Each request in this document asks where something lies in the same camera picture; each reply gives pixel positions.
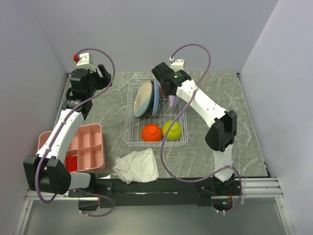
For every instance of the lilac purple plate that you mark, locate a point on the lilac purple plate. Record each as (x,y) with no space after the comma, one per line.
(173,100)

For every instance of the white cloth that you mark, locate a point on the white cloth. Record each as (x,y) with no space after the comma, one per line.
(137,166)

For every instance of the pink compartment tray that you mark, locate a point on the pink compartment tray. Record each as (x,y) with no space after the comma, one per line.
(87,144)

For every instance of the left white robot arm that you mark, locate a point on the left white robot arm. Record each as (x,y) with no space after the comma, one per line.
(45,171)

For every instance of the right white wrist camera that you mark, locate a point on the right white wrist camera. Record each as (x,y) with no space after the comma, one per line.
(176,64)

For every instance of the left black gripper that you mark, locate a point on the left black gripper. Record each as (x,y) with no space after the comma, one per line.
(103,81)

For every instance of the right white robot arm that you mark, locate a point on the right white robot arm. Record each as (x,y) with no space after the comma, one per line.
(222,124)

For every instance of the pink printed ceramic mug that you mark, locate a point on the pink printed ceramic mug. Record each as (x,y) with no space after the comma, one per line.
(161,93)

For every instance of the black base beam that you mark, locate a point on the black base beam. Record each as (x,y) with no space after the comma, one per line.
(168,191)

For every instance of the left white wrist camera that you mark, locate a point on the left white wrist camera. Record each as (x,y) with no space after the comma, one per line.
(84,61)

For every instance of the aluminium rail frame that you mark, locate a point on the aluminium rail frame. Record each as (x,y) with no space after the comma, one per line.
(162,207)

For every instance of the white wire dish rack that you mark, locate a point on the white wire dish rack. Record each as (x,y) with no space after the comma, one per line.
(134,125)

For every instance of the orange bowl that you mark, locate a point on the orange bowl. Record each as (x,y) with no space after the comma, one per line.
(151,133)

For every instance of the yellow-green bowl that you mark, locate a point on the yellow-green bowl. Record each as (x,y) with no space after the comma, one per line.
(175,132)

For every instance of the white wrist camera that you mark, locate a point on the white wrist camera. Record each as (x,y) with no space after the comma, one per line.
(84,61)
(176,64)

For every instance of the light blue plate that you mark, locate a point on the light blue plate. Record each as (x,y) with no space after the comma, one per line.
(156,98)

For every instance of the beige blue leaf plate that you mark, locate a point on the beige blue leaf plate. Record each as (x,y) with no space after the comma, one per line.
(143,99)

